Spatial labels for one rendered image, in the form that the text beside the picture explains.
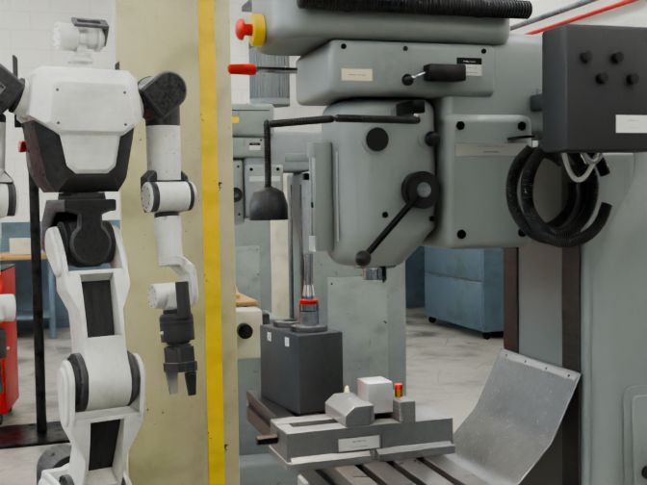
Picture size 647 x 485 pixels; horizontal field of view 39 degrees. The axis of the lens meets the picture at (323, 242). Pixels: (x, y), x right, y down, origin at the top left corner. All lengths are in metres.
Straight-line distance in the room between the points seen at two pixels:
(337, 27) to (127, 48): 1.87
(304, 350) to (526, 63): 0.83
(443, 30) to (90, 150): 0.96
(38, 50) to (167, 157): 8.44
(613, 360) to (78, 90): 1.35
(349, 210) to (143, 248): 1.81
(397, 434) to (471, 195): 0.49
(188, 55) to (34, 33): 7.41
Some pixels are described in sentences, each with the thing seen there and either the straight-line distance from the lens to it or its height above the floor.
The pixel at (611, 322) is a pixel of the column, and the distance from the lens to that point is 1.86.
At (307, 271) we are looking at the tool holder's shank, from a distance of 2.21.
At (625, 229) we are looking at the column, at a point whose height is 1.37.
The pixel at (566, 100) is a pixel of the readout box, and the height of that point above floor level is 1.60.
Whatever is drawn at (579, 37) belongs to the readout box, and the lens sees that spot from 1.61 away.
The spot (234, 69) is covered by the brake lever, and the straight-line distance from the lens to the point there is 1.85.
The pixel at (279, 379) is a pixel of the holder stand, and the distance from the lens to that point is 2.27.
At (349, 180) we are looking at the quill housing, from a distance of 1.72.
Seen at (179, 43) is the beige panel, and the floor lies 2.01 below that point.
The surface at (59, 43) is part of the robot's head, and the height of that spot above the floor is 1.83.
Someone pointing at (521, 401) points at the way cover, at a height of 1.01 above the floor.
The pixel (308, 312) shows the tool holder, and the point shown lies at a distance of 2.21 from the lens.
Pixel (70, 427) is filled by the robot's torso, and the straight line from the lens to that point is 2.28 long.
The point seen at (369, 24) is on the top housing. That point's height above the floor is 1.75.
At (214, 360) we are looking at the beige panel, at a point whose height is 0.83.
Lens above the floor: 1.45
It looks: 3 degrees down
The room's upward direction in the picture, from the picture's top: 1 degrees counter-clockwise
